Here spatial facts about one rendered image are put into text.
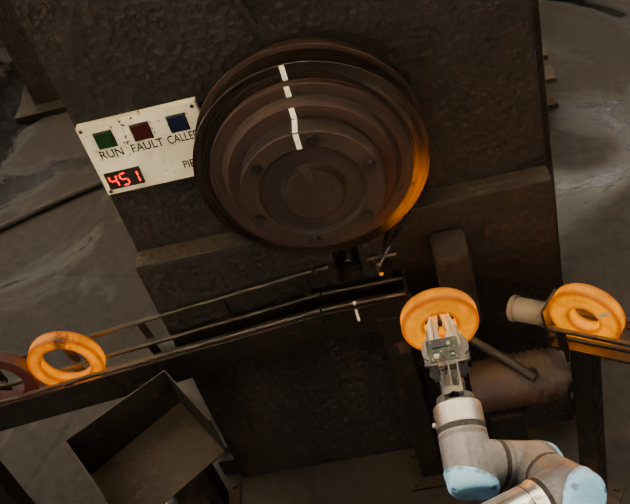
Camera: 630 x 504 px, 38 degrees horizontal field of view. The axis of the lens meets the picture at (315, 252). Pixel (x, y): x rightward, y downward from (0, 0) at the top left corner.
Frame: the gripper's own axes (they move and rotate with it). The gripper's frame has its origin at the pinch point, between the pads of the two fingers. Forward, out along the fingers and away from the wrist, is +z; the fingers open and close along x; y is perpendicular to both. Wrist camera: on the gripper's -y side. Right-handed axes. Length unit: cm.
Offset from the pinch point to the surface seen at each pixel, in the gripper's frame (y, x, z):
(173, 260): -7, 57, 30
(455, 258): -10.3, -6.0, 17.8
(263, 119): 36, 24, 28
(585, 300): -7.9, -29.5, 0.9
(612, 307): -8.3, -34.2, -1.5
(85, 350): -19, 83, 18
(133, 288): -117, 110, 94
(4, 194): -141, 182, 173
